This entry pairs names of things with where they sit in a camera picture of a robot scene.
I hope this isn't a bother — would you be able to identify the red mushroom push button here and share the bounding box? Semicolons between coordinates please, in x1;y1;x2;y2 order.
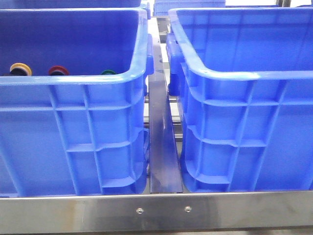
48;65;69;76

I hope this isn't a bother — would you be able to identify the green mushroom push button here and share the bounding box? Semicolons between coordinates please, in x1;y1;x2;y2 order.
101;70;116;75

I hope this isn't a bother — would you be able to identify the yellow mushroom push button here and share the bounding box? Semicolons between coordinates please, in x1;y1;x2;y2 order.
3;63;32;76

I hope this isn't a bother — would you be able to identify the left blue plastic bin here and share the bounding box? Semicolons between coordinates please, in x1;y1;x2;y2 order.
0;8;154;198

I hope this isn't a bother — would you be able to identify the steel divider bar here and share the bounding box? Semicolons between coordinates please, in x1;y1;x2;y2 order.
149;34;183;193

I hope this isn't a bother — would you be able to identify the blue plastic bin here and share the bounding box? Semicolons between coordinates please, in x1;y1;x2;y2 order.
0;8;154;198
167;7;313;192

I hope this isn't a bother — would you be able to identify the steel shelf front rail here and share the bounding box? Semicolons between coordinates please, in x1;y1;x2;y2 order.
0;191;313;234

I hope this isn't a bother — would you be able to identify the rear left blue bin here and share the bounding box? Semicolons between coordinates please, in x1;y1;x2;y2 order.
0;0;150;9

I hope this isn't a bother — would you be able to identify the right blue plastic bin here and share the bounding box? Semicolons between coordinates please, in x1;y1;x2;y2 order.
167;7;313;192

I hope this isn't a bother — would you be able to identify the rear centre blue bin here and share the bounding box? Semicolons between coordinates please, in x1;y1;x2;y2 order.
153;0;226;16

